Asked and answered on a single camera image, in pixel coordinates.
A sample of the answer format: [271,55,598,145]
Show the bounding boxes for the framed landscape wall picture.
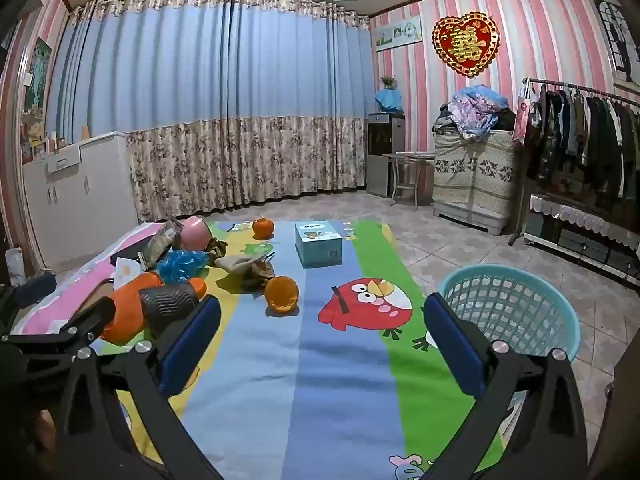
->
[374,15,424,52]

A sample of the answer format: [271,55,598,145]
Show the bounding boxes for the dark wooden furniture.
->
[602,342,640,466]

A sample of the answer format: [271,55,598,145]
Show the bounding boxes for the low cabinet with lace cloth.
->
[529,192,640,282]

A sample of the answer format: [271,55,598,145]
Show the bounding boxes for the pink plastic bowl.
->
[178,215,212,252]

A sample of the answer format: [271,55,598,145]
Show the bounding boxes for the clear plastic bottle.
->
[5,247,27,287]

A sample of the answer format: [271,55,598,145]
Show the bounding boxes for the teal tissue box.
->
[294,220,344,269]

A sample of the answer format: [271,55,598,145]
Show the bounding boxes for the metal clothes rack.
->
[509,77,640,283]

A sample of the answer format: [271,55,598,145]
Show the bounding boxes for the white cabinet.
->
[22,130,140,272]

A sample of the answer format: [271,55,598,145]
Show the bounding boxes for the orange and black packet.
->
[99,272,207,346]

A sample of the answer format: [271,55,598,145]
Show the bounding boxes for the pink striped bed sheet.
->
[10,222,168,336]

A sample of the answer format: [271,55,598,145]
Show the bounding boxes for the brown cardboard packet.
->
[144,218,184,267]

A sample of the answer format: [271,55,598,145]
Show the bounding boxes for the black and white wall poster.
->
[594,0,640,92]

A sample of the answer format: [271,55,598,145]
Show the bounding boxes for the white paper sheet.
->
[110,256,147,292]

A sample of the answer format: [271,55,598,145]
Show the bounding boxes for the hollow orange peel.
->
[264,276,300,315]

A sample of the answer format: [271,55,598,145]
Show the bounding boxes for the row of hanging dark clothes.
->
[525,85,640,213]

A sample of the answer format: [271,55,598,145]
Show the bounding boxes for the blue cloth bottle cover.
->
[376,89,405,114]

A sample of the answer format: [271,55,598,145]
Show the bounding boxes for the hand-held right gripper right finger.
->
[424,291,589,480]

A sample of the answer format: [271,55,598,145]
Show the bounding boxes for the pile of folded bedding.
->
[433,85,517,141]

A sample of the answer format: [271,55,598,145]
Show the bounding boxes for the cartoon bird printed blanket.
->
[95,217,507,480]

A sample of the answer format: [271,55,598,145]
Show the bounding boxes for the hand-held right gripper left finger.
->
[55,294,224,480]

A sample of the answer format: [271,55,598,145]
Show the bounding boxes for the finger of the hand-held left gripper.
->
[7,296,117,357]
[12,273,57,307]

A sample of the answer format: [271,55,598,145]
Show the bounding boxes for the red heart wall decoration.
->
[432,14,501,79]

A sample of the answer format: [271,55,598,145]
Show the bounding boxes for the pink hanging bag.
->
[512,84,534,142]

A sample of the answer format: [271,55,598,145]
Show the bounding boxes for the beige paper bag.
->
[215,252,275,282]

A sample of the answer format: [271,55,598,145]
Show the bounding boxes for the blue plastic bag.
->
[156,250,209,284]

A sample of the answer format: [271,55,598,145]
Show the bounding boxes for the grey water dispenser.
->
[366,112,407,199]

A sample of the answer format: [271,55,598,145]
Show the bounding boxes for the blue and floral curtain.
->
[49,0,375,212]

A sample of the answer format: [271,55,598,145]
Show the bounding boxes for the teal plastic laundry basket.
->
[437,265,582,367]

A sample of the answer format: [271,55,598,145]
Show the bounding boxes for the green wall poster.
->
[27,36,54,112]

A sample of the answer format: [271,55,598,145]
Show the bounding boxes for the patterned cloth covered cabinet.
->
[432,130,519,237]

